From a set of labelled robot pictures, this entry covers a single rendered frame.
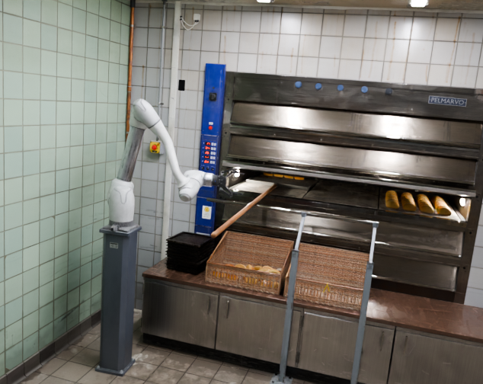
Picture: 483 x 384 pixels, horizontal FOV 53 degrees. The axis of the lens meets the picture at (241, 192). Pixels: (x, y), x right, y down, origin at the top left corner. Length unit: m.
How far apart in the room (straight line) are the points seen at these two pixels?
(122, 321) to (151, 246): 1.01
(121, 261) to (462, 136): 2.45
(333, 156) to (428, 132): 0.68
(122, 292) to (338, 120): 1.95
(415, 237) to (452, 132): 0.78
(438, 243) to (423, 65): 1.26
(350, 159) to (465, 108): 0.84
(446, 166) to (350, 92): 0.85
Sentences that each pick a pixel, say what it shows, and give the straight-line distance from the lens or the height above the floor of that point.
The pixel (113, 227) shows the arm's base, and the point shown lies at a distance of 3.18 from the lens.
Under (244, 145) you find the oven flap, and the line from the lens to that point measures 3.80.
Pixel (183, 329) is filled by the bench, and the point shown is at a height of 0.20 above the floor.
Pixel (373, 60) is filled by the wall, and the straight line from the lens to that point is 3.66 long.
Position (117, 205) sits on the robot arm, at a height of 1.17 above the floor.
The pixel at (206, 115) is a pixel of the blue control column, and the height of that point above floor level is 1.75.
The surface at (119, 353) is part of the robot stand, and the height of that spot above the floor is 0.16.
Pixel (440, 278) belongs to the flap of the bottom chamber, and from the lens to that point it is 3.85.
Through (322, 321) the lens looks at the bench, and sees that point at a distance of 3.40.
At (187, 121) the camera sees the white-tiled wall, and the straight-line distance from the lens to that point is 3.94.
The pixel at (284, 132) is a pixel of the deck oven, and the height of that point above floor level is 1.68.
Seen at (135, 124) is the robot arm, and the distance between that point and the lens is 3.33.
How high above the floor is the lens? 1.88
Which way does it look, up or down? 11 degrees down
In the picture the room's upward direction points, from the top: 5 degrees clockwise
